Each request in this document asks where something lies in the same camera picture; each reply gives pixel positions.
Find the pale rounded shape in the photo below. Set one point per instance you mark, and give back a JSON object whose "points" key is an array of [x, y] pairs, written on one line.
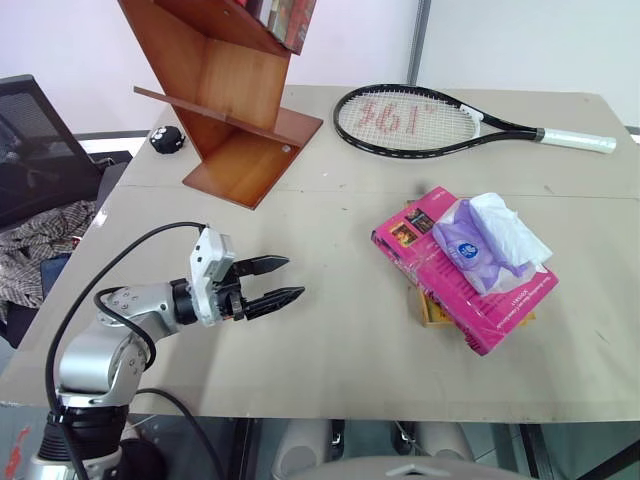
{"points": [[445, 440], [300, 450]]}

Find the brown wooden zigzag bookshelf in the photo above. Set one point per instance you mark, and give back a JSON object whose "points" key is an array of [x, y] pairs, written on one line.
{"points": [[240, 80]]}

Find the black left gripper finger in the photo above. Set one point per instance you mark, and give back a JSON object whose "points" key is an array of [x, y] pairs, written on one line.
{"points": [[272, 301], [265, 264]]}

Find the small black googly-eyed toy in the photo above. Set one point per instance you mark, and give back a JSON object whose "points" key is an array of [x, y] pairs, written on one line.
{"points": [[167, 140]]}

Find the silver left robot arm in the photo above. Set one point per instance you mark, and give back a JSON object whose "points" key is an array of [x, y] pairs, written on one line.
{"points": [[85, 360]]}

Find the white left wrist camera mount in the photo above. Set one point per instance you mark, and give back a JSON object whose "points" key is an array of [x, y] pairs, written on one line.
{"points": [[207, 260]]}

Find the yellow book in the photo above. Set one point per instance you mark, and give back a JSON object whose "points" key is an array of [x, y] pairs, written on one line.
{"points": [[432, 314]]}

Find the black table leg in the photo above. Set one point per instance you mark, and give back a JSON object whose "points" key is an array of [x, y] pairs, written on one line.
{"points": [[247, 450], [532, 450]]}

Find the grey wall post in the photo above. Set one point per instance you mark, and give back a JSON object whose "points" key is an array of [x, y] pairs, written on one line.
{"points": [[419, 40]]}

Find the dark blue cloth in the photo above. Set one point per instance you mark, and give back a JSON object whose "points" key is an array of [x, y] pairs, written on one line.
{"points": [[55, 272]]}

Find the purple tissue pack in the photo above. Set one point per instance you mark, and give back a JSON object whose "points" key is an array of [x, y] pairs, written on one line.
{"points": [[470, 250]]}

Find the black mesh office chair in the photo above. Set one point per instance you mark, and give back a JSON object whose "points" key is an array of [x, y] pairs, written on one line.
{"points": [[30, 150]]}

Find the pink book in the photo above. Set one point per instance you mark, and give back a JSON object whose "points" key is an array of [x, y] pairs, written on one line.
{"points": [[450, 295]]}

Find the plaid cloth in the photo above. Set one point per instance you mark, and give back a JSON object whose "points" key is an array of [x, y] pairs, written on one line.
{"points": [[30, 250]]}

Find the black tennis racket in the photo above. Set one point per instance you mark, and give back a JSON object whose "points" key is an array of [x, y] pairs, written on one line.
{"points": [[575, 139]]}

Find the books on shelf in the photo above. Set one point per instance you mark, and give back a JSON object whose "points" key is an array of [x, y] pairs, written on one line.
{"points": [[295, 25]]}

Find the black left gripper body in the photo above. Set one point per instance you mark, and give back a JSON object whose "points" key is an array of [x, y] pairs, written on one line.
{"points": [[233, 303]]}

